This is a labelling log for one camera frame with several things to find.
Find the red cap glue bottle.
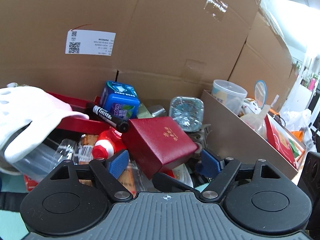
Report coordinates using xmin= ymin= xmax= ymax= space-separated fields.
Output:
xmin=92 ymin=128 xmax=126 ymax=159

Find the crushed clear plastic bottle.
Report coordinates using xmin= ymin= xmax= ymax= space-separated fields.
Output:
xmin=169 ymin=96 xmax=204 ymax=132

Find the white cloth glove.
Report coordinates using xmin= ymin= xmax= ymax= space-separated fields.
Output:
xmin=1 ymin=86 xmax=89 ymax=164

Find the large cardboard backdrop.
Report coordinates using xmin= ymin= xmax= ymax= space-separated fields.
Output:
xmin=1 ymin=0 xmax=297 ymax=109

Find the clear plastic cup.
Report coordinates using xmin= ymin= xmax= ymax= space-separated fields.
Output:
xmin=211 ymin=80 xmax=247 ymax=115

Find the white shipping label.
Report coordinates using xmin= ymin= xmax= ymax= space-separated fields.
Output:
xmin=65 ymin=29 xmax=116 ymax=56

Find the red gift box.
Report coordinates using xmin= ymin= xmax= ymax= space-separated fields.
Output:
xmin=265 ymin=115 xmax=297 ymax=168

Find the blue mentos gum bottle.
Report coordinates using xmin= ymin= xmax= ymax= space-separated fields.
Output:
xmin=99 ymin=81 xmax=140 ymax=120

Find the dark red jewelry box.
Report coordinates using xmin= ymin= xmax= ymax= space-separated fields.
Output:
xmin=121 ymin=116 xmax=198 ymax=179

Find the cardboard sorting box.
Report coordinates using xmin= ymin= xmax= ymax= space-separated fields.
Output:
xmin=201 ymin=90 xmax=303 ymax=184

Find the clear plastic tube case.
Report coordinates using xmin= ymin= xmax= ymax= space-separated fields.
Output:
xmin=13 ymin=138 xmax=78 ymax=182

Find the black marker pen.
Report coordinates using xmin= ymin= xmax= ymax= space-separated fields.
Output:
xmin=85 ymin=102 xmax=129 ymax=133

